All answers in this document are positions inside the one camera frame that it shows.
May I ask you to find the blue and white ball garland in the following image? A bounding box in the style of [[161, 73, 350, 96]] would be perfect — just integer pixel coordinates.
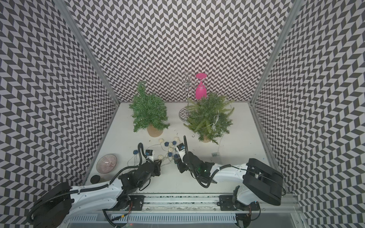
[[145, 137, 182, 165]]

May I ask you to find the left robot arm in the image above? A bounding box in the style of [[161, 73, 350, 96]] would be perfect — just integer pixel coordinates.
[[27, 143, 162, 228]]

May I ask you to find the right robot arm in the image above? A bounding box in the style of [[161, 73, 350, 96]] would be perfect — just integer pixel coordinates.
[[174, 138, 287, 210]]

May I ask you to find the light green christmas tree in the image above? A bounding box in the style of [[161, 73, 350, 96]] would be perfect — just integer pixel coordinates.
[[183, 92, 235, 145]]

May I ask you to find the dark green small christmas tree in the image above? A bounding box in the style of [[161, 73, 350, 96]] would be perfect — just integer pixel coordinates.
[[129, 81, 170, 138]]

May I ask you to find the clear glass dish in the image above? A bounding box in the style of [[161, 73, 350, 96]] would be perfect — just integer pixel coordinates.
[[96, 154, 117, 174]]

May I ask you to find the pink plastic wine glass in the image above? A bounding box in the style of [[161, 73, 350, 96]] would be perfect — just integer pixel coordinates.
[[195, 73, 207, 100]]

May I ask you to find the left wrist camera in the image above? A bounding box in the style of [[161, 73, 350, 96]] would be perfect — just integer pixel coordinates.
[[145, 149, 154, 162]]

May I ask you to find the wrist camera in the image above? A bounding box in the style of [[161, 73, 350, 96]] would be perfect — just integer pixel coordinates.
[[145, 149, 154, 162], [175, 143, 186, 158]]

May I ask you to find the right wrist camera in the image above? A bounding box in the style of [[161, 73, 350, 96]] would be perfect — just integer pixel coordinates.
[[175, 143, 186, 158]]

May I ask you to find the metal front rail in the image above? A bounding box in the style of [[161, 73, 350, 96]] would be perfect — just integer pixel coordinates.
[[64, 194, 300, 217]]

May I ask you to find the chrome wire glass rack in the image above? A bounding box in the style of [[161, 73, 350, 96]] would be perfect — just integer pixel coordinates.
[[169, 72, 195, 123]]

